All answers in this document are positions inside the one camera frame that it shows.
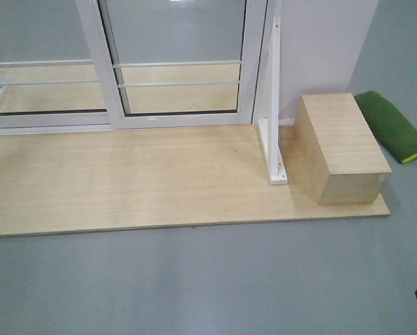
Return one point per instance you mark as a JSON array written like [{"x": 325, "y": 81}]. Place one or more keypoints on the light wooden box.
[{"x": 345, "y": 164}]

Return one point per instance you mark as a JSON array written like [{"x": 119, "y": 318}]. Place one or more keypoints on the plywood base platform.
[{"x": 117, "y": 180}]

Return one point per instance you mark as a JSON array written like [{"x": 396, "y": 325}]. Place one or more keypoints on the white sliding glass door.
[{"x": 164, "y": 64}]

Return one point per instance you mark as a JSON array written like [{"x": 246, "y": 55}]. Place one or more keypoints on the white triangular support bracket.
[{"x": 268, "y": 124}]

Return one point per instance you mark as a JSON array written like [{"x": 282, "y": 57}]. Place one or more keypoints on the green folded cushion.
[{"x": 389, "y": 126}]

